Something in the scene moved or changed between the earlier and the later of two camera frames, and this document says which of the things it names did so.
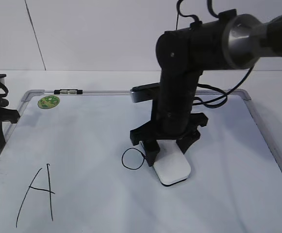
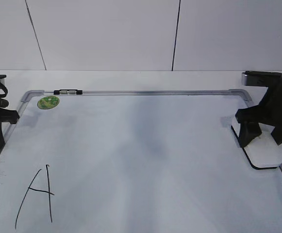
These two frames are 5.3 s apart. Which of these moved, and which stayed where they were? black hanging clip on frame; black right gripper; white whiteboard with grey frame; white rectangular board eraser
Moved: white rectangular board eraser; black right gripper
Stayed: black hanging clip on frame; white whiteboard with grey frame
